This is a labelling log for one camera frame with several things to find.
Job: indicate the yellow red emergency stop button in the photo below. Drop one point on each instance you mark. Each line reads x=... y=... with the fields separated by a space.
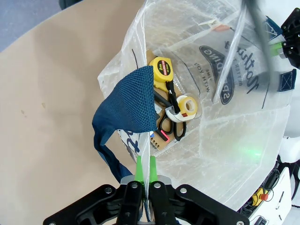
x=260 y=195

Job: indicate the clear adhesive tape roll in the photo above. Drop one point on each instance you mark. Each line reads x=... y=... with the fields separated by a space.
x=181 y=102

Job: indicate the yellow tape measure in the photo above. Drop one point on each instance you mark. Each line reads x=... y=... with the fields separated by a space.
x=161 y=68

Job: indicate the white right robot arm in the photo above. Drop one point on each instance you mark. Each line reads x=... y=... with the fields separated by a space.
x=294 y=112

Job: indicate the white control box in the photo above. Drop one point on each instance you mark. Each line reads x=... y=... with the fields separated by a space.
x=281 y=187

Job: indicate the black marker with red end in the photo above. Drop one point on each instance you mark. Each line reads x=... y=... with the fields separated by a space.
x=164 y=136

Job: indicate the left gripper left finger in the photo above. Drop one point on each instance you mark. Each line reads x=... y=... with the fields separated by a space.
x=126 y=206

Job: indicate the kraft spiral notebook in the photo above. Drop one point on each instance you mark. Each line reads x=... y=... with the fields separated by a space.
x=168 y=124

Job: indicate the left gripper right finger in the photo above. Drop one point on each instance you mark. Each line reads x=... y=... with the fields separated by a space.
x=164 y=206

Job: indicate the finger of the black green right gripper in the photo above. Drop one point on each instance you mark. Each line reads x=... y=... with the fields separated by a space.
x=293 y=56
x=291 y=28

